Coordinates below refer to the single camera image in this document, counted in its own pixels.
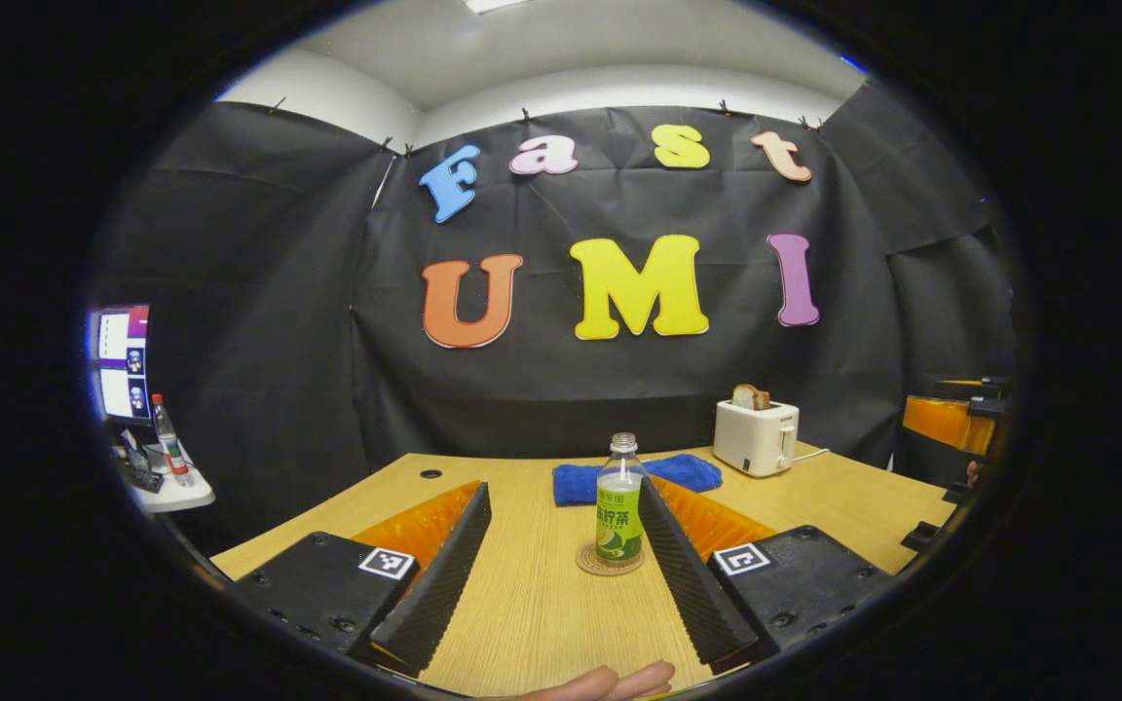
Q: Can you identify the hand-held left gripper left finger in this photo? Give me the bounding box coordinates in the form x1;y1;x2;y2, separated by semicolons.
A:
230;480;494;680

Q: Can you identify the computer monitor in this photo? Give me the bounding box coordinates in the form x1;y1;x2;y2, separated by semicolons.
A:
89;304;153;425

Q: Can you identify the white side table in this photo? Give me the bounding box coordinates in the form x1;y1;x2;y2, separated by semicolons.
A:
121;443;217;515

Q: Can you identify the round brown coaster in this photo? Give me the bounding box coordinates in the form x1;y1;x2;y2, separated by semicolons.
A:
576;541;647;578

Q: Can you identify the white toaster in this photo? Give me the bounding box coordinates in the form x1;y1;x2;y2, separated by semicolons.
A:
713;399;802;478

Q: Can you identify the green label water bottle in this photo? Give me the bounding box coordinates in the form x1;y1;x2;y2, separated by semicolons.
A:
595;432;647;568

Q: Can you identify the clear bottle with red cap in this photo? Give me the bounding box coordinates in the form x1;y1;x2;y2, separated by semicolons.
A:
151;393;196;489

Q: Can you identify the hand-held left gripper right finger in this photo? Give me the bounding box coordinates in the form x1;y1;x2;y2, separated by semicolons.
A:
637;475;895;675

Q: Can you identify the blue towel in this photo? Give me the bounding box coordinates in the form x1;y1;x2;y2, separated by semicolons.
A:
551;454;724;507

